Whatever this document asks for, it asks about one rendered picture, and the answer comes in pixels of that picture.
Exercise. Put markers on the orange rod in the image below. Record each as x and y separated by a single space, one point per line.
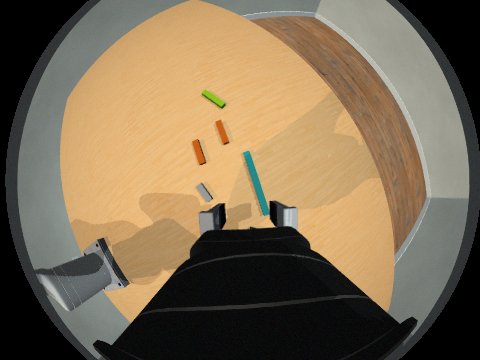
222 132
199 152

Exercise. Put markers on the turquoise rod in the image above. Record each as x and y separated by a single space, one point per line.
256 183

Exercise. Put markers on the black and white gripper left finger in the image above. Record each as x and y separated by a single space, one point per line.
213 219

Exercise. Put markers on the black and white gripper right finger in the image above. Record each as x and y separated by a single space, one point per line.
282 215

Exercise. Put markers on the dark grey rod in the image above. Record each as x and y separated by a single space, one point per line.
204 192

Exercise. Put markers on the lime green rod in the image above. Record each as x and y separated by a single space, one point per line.
214 99

